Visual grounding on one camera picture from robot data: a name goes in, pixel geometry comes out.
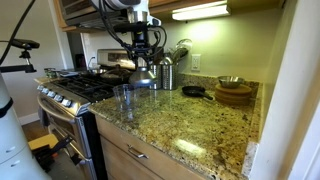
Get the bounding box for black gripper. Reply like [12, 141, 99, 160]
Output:
[131, 31, 150, 69]

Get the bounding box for grey metallic food processor lid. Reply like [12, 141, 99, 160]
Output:
[128, 66, 158, 89]

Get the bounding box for blue hub processor blade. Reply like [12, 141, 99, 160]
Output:
[124, 90, 132, 107]

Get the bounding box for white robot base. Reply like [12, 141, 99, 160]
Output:
[0, 73, 51, 180]

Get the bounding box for dark pan with lid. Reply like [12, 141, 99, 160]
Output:
[99, 64, 134, 85]

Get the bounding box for clear plastic processor chamber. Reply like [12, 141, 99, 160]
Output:
[112, 83, 141, 113]

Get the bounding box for short steel utensil holder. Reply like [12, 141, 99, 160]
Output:
[149, 64, 163, 90]

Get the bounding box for tall steel utensil holder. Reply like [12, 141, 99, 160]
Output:
[162, 64, 179, 91]

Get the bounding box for kitchen utensils bunch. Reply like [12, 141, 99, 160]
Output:
[159, 38, 194, 67]

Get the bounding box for shallow steel stove bowl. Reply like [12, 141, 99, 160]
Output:
[87, 67, 108, 76]

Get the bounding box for dark coffee maker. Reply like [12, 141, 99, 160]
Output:
[74, 53, 87, 70]

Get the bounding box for small black skillet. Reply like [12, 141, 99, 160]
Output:
[181, 85, 214, 101]

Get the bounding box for under cabinet light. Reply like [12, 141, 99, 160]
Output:
[172, 0, 232, 22]

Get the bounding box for stainless steel gas stove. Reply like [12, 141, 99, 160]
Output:
[34, 48, 148, 180]

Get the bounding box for steel range hood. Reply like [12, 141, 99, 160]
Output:
[58, 0, 129, 32]

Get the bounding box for small glass jars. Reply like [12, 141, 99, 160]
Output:
[43, 67, 58, 79]

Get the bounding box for steel bowl on trivets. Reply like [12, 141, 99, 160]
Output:
[217, 75, 245, 89]

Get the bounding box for wooden lower cabinet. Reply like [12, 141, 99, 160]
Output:
[94, 114, 208, 180]

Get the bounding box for wooden cabinet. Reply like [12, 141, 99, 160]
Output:
[94, 114, 208, 180]
[149, 0, 288, 15]

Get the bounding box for grey oven towel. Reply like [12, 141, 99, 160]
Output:
[37, 105, 51, 128]

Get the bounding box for wooden upper cabinet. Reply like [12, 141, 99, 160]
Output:
[149, 0, 288, 15]

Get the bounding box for yellow flat object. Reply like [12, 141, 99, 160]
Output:
[27, 133, 59, 151]

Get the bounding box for black clamp on floor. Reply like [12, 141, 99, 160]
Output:
[31, 134, 83, 173]

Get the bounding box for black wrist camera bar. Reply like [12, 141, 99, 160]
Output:
[113, 21, 162, 34]

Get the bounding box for white wall outlet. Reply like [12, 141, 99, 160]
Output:
[190, 53, 202, 72]

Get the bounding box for metal drawer handle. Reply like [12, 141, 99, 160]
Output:
[127, 145, 149, 159]

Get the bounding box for black camera on mount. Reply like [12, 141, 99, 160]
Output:
[0, 37, 41, 74]

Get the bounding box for black camera cable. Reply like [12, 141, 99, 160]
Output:
[0, 0, 37, 66]

